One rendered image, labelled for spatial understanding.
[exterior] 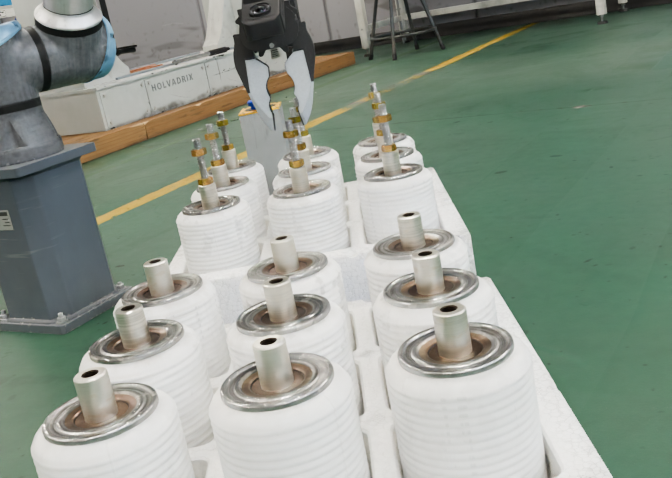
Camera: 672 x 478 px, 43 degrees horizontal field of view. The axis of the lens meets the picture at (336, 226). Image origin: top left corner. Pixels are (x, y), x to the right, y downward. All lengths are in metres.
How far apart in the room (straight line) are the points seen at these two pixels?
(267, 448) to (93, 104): 3.29
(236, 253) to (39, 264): 0.57
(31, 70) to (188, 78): 2.65
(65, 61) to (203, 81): 2.70
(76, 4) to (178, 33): 6.04
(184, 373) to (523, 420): 0.26
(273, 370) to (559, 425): 0.20
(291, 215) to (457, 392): 0.56
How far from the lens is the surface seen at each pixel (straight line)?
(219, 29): 4.72
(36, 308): 1.60
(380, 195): 1.04
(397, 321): 0.64
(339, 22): 6.71
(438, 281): 0.66
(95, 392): 0.57
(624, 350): 1.11
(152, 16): 7.75
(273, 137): 1.45
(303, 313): 0.67
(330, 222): 1.05
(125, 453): 0.55
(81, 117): 3.83
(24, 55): 1.57
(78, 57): 1.60
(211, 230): 1.06
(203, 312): 0.78
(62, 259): 1.56
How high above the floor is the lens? 0.49
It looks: 16 degrees down
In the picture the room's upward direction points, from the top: 11 degrees counter-clockwise
